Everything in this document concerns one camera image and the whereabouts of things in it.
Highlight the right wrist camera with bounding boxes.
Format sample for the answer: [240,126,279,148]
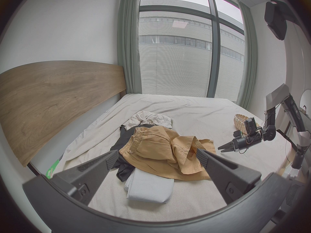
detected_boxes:
[244,117,260,135]

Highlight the green printed packet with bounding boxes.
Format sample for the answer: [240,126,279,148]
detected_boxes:
[45,159,60,179]

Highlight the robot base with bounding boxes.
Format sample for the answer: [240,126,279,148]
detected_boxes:
[272,165,311,225]

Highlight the black garment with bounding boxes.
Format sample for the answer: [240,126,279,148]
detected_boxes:
[110,125,156,182]

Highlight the white garment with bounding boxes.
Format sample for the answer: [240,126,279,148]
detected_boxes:
[125,111,173,130]

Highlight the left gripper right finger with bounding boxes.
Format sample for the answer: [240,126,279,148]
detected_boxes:
[196,149,262,206]

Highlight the window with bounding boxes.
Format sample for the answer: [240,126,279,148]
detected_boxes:
[138,0,246,104]

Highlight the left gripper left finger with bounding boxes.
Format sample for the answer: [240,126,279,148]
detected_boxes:
[52,151,119,206]

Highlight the round woven basket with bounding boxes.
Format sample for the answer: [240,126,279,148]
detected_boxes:
[234,114,261,136]

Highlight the bed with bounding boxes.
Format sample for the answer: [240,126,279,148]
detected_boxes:
[0,60,294,221]

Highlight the tan shorts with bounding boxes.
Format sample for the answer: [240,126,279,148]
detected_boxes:
[119,126,217,181]

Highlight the pale grey garment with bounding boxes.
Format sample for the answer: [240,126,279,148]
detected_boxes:
[124,169,175,204]

